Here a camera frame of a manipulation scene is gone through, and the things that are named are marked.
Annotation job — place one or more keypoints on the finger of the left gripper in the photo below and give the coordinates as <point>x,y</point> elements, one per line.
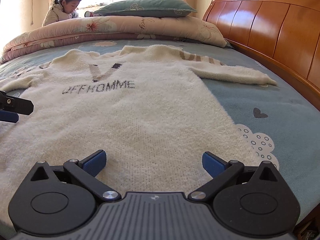
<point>18,105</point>
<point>8,116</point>

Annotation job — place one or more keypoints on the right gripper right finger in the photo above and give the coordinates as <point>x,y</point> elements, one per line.
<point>223,174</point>

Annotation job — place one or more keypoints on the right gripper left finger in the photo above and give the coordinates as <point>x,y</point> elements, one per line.
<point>83,173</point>

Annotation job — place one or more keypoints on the cream knit sweater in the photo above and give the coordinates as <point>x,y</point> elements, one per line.
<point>147,107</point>

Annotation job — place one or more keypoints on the blue floral bed sheet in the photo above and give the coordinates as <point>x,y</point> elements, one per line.
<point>278,122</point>

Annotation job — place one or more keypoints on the person in beige jacket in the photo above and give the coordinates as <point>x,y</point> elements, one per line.
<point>61,10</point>

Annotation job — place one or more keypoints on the white red cylindrical can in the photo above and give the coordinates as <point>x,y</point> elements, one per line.
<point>89,14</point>

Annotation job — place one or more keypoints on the pink floral quilt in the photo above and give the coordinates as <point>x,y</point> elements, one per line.
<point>88,26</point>

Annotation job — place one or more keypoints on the cream floral pillow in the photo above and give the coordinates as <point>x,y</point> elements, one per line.
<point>183,27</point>

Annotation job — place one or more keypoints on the orange wooden headboard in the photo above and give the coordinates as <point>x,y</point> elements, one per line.
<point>283,35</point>

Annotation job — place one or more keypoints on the grey-green pillow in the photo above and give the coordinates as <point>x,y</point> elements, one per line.
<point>147,8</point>

